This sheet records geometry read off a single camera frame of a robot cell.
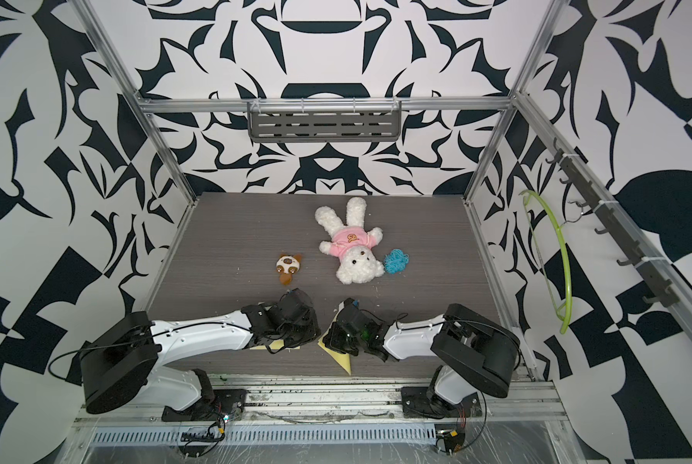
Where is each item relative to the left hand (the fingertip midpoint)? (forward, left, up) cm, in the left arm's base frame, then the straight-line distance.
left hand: (325, 326), depth 83 cm
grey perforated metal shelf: (+53, -1, +30) cm, 61 cm away
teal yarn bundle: (+22, -24, -2) cm, 32 cm away
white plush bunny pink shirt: (+24, -9, +5) cm, 26 cm away
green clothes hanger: (-7, -53, +21) cm, 58 cm away
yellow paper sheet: (-8, +11, +12) cm, 18 cm away
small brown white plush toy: (+21, +13, -1) cm, 25 cm away
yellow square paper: (-8, -5, -2) cm, 9 cm away
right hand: (-2, +2, -3) cm, 4 cm away
